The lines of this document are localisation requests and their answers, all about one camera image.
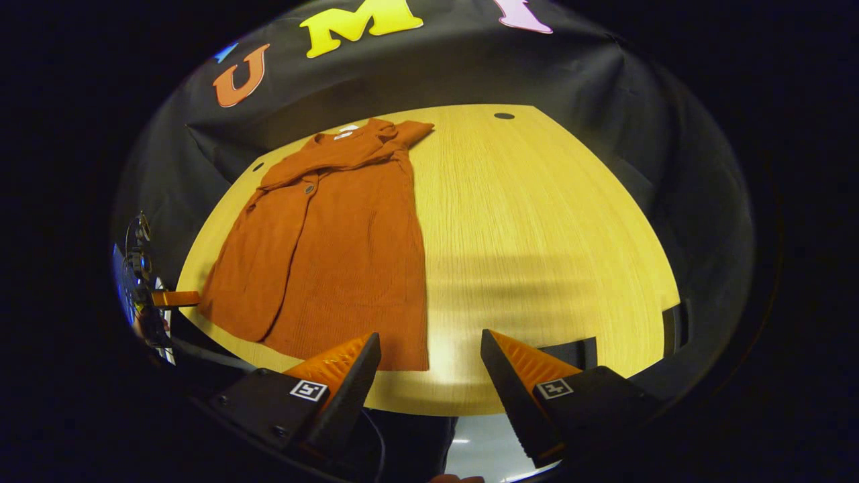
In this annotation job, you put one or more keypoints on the computer monitor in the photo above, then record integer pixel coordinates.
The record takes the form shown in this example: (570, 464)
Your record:
(121, 282)

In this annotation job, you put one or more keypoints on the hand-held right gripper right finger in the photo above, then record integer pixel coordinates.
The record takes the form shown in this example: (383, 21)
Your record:
(513, 402)

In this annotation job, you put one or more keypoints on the black backdrop cloth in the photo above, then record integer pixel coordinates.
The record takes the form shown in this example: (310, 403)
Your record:
(436, 67)

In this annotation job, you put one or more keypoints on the orange button shirt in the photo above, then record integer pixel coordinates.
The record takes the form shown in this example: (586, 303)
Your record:
(335, 255)

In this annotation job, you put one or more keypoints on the black table edge bracket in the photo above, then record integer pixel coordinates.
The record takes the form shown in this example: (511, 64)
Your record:
(674, 325)

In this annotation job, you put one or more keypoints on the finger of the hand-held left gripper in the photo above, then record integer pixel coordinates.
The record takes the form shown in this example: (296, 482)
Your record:
(178, 298)

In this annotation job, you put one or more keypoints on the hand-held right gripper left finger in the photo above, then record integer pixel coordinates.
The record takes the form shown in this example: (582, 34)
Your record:
(352, 396)

